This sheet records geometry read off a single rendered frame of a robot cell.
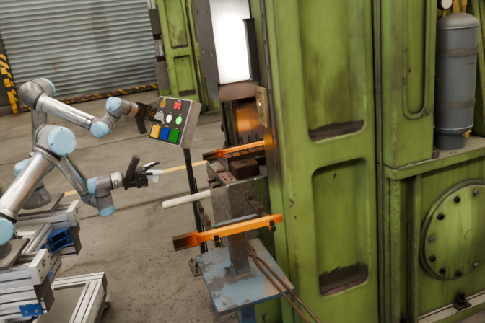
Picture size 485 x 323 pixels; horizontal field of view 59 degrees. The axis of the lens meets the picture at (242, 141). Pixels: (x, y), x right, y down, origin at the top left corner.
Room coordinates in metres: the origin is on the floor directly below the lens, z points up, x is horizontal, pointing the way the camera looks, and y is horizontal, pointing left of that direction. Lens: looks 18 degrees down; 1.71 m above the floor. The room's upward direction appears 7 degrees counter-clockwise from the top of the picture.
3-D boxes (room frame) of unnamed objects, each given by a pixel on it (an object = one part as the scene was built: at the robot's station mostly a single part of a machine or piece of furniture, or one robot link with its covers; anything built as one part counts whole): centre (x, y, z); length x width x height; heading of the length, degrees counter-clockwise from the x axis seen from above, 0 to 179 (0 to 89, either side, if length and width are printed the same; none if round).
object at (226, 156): (2.12, -0.08, 0.96); 0.42 x 0.20 x 0.09; 108
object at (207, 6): (2.08, -0.10, 1.56); 0.42 x 0.39 x 0.40; 108
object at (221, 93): (2.12, -0.08, 1.32); 0.42 x 0.20 x 0.10; 108
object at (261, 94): (1.80, -0.11, 1.27); 0.09 x 0.02 x 0.17; 18
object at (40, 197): (2.10, 1.13, 0.87); 0.15 x 0.15 x 0.10
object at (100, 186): (1.85, 0.68, 0.98); 0.11 x 0.08 x 0.09; 108
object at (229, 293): (1.48, 0.07, 0.67); 0.40 x 0.30 x 0.02; 16
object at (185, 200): (2.36, 0.31, 0.62); 0.44 x 0.05 x 0.05; 108
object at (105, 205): (1.86, 0.70, 0.88); 0.11 x 0.08 x 0.11; 46
